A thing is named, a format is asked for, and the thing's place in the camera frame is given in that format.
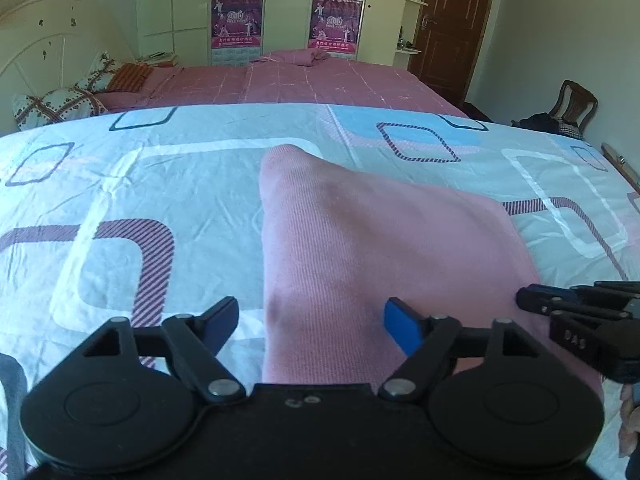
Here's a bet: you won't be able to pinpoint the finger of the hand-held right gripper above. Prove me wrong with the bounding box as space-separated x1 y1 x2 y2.
515 283 635 318
593 280 640 295

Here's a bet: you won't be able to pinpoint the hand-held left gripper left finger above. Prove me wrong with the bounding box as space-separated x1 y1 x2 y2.
80 296 247 404

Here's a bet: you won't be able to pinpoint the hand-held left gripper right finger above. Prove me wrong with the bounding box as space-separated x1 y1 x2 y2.
377 297 544 403

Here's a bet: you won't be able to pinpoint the pink knit sweater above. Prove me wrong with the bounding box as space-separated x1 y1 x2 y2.
257 144 606 402

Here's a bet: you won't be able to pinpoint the dark clothes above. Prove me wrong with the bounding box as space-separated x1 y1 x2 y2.
511 112 585 140

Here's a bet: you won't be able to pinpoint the person's right hand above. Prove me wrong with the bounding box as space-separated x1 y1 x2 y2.
617 384 640 461

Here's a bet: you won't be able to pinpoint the wooden plank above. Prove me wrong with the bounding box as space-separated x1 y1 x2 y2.
601 142 640 195

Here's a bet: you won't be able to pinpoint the printed light blue blanket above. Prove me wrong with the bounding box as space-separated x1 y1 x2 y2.
0 102 640 480

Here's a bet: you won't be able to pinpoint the wooden chair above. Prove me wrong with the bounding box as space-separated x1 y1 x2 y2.
546 79 599 137

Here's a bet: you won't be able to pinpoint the pink bed sheet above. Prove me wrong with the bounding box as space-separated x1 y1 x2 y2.
94 49 472 122

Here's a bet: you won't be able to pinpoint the orange striped pillow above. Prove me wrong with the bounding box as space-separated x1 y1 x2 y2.
106 62 155 96

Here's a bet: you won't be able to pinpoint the white papers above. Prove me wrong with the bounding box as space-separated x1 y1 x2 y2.
139 50 180 67

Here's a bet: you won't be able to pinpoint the floral pillow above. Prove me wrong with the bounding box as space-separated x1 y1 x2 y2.
75 51 122 95
12 86 110 132

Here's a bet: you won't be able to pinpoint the folded pink cloth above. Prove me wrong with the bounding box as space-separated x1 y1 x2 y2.
250 47 331 68

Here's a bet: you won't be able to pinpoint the brown wooden door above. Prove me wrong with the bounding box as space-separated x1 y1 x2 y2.
406 0 502 107

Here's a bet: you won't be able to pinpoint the white corner shelf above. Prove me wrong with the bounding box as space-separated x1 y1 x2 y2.
396 0 430 56

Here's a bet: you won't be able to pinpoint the cream wardrobe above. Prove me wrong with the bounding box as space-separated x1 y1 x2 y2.
135 0 416 67

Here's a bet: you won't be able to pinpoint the white bed headboard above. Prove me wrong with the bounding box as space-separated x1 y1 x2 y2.
0 0 136 111

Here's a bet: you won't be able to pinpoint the pink wall poster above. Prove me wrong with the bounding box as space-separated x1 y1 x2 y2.
210 0 264 65
308 0 363 58

